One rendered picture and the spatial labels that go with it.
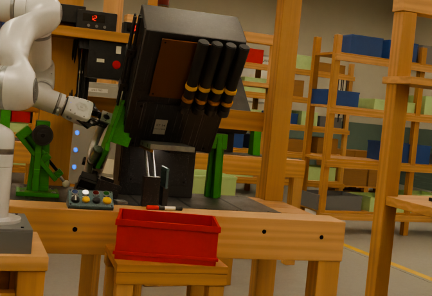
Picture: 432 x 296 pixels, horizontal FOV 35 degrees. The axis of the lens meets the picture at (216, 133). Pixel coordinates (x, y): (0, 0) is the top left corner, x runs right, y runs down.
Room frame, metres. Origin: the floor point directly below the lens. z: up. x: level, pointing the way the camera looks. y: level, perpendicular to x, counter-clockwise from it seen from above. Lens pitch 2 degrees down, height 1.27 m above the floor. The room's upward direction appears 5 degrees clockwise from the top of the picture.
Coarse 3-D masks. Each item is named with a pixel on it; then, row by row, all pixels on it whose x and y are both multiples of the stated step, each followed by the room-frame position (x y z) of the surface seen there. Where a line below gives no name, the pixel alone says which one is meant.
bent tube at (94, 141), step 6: (102, 114) 2.56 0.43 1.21; (108, 114) 2.58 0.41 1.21; (102, 120) 2.54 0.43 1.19; (108, 120) 2.55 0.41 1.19; (96, 132) 2.60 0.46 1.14; (102, 132) 2.61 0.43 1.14; (96, 138) 2.61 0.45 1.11; (90, 144) 2.61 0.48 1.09; (96, 144) 2.61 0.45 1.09; (90, 150) 2.59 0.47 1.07; (84, 168) 2.52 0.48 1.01; (90, 168) 2.52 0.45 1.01
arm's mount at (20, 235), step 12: (24, 216) 1.96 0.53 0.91; (0, 228) 1.73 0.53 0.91; (12, 228) 1.75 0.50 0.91; (24, 228) 1.76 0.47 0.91; (0, 240) 1.73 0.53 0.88; (12, 240) 1.74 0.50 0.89; (24, 240) 1.75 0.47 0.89; (0, 252) 1.73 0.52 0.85; (12, 252) 1.74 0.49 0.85; (24, 252) 1.75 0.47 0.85
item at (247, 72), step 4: (264, 56) 13.89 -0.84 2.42; (268, 56) 13.92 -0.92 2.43; (264, 60) 13.89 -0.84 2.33; (268, 60) 13.92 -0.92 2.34; (244, 68) 13.72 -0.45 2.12; (248, 68) 13.75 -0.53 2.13; (244, 72) 13.72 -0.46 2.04; (248, 72) 13.76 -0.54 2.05; (252, 72) 13.79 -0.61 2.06; (264, 72) 13.90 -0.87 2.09; (244, 76) 13.72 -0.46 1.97; (248, 76) 13.76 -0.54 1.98; (252, 76) 13.79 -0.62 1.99; (264, 76) 13.90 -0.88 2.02; (248, 100) 13.78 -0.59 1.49; (252, 100) 13.81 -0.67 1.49; (260, 100) 13.89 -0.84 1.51; (264, 100) 13.92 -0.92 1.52
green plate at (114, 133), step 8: (120, 104) 2.49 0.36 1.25; (120, 112) 2.49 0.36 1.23; (112, 120) 2.53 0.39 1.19; (120, 120) 2.50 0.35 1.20; (112, 128) 2.48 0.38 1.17; (120, 128) 2.50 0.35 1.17; (104, 136) 2.58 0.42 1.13; (112, 136) 2.49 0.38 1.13; (120, 136) 2.50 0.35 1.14; (128, 136) 2.51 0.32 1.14; (104, 144) 2.51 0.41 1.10; (120, 144) 2.50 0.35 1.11; (128, 144) 2.51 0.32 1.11
